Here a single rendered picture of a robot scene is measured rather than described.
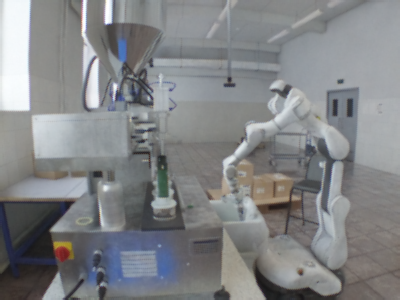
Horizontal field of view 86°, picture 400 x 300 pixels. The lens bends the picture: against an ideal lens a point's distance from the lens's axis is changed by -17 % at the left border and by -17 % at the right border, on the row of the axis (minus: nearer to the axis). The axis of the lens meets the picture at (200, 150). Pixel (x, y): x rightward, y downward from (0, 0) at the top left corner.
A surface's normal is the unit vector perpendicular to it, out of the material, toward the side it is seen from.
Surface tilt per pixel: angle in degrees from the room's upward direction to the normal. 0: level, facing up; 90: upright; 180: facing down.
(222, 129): 90
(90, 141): 90
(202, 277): 90
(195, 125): 90
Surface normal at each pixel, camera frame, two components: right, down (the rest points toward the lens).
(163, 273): 0.16, 0.15
